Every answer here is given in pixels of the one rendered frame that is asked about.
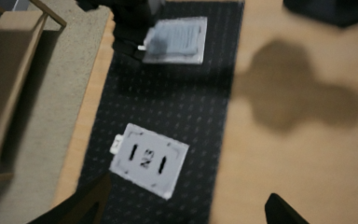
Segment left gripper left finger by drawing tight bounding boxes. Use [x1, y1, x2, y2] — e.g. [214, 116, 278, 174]
[26, 172, 112, 224]

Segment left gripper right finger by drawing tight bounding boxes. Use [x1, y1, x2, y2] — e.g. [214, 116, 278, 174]
[264, 192, 309, 224]

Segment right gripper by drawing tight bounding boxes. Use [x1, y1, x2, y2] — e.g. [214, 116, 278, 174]
[79, 0, 167, 63]

